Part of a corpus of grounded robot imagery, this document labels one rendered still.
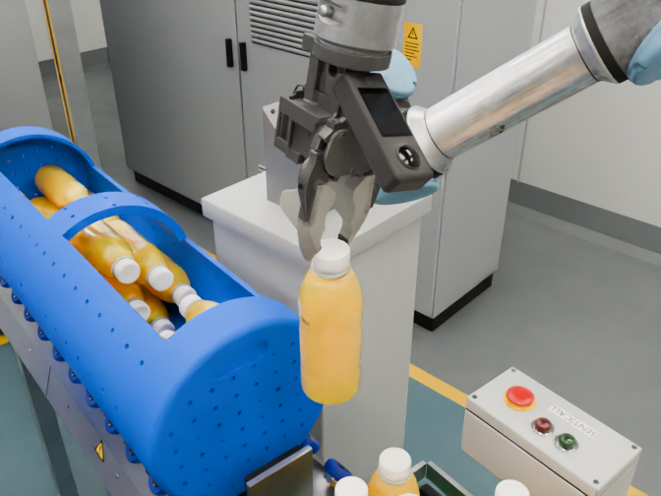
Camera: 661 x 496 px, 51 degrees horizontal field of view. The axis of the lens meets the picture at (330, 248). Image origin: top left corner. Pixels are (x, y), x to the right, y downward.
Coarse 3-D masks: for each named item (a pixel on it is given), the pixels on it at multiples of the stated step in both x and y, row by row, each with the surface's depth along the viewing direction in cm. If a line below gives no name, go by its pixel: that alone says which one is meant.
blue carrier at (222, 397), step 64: (0, 192) 124; (128, 192) 139; (0, 256) 119; (64, 256) 104; (192, 256) 123; (64, 320) 100; (128, 320) 90; (192, 320) 86; (256, 320) 86; (128, 384) 86; (192, 384) 82; (256, 384) 90; (192, 448) 86; (256, 448) 94
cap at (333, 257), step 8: (328, 240) 71; (336, 240) 71; (328, 248) 70; (336, 248) 70; (344, 248) 70; (320, 256) 68; (328, 256) 68; (336, 256) 68; (344, 256) 69; (320, 264) 69; (328, 264) 68; (336, 264) 68; (344, 264) 69; (328, 272) 69; (336, 272) 69
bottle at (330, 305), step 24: (312, 264) 71; (312, 288) 70; (336, 288) 69; (360, 288) 72; (312, 312) 71; (336, 312) 70; (360, 312) 72; (312, 336) 73; (336, 336) 72; (360, 336) 75; (312, 360) 75; (336, 360) 74; (360, 360) 77; (312, 384) 77; (336, 384) 76
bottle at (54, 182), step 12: (48, 168) 146; (60, 168) 147; (36, 180) 146; (48, 180) 143; (60, 180) 141; (72, 180) 141; (48, 192) 142; (60, 192) 138; (72, 192) 138; (84, 192) 139; (60, 204) 138
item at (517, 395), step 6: (510, 390) 92; (516, 390) 92; (522, 390) 92; (528, 390) 92; (510, 396) 91; (516, 396) 91; (522, 396) 91; (528, 396) 91; (516, 402) 90; (522, 402) 90; (528, 402) 90
